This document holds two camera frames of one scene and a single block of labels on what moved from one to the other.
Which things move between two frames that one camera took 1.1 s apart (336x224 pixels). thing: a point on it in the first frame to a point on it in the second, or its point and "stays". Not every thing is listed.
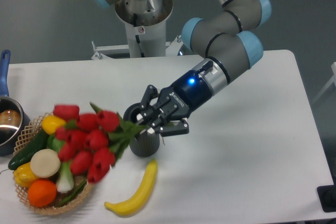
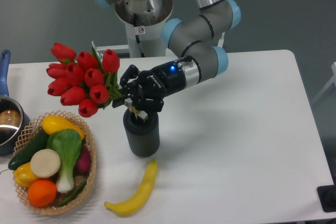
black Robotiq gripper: [175, 102] to [150, 87]
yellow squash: [50, 123] stays
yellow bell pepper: [23, 176] stays
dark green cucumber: [38, 141] stays
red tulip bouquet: [90, 143] to [83, 82]
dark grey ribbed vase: [144, 144] stays
